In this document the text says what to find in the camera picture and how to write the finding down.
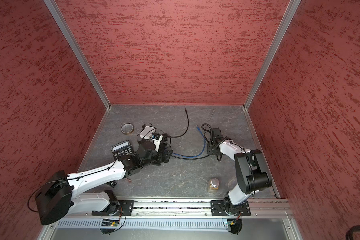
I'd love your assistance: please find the blue ethernet cable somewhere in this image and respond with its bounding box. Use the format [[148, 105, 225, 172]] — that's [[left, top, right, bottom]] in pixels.
[[171, 125, 207, 159]]

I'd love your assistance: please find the black power adapter with cable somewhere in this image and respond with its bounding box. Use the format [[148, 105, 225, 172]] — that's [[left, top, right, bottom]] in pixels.
[[136, 108, 190, 151]]

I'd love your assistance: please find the white network switch box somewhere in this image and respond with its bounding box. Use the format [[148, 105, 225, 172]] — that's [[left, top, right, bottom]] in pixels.
[[139, 126, 156, 140]]

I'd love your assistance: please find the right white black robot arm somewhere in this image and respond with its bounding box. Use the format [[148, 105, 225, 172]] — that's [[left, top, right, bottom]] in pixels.
[[202, 124, 272, 216]]

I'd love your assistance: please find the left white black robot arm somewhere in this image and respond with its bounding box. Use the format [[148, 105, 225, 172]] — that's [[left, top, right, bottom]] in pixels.
[[33, 141, 173, 226]]

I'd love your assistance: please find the amber glass jar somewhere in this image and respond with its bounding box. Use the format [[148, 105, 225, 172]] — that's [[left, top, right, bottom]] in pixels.
[[207, 178, 220, 193]]

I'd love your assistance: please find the black desk calculator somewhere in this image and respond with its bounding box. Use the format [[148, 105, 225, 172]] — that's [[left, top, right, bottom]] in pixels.
[[111, 141, 135, 160]]

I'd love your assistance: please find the brown tape roll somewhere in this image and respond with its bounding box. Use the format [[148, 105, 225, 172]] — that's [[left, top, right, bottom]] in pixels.
[[121, 123, 135, 135]]

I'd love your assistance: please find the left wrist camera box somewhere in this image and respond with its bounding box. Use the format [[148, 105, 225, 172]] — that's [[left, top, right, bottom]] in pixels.
[[151, 133, 163, 152]]

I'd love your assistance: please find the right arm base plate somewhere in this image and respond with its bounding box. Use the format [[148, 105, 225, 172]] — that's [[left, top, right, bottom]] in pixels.
[[210, 199, 251, 217]]

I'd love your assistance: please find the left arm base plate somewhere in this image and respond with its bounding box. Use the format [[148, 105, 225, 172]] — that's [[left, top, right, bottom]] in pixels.
[[92, 200, 135, 217]]

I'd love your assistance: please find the white slotted cable duct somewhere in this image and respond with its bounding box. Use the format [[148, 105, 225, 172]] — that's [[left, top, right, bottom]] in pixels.
[[56, 218, 228, 232]]

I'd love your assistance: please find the aluminium front rail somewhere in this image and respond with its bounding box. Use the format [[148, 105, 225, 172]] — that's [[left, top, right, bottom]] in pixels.
[[64, 194, 294, 219]]

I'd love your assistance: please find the right metal frame post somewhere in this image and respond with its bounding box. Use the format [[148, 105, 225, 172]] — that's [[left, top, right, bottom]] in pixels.
[[244, 0, 301, 111]]

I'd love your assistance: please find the metal frame post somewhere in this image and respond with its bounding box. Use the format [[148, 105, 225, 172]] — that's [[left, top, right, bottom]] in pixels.
[[244, 0, 301, 111], [44, 0, 112, 111]]

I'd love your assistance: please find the black cable bottom right corner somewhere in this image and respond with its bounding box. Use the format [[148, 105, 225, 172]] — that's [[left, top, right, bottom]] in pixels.
[[345, 224, 360, 240]]

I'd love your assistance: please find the left metal frame post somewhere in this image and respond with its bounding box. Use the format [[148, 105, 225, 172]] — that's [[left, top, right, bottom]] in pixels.
[[44, 0, 112, 111]]

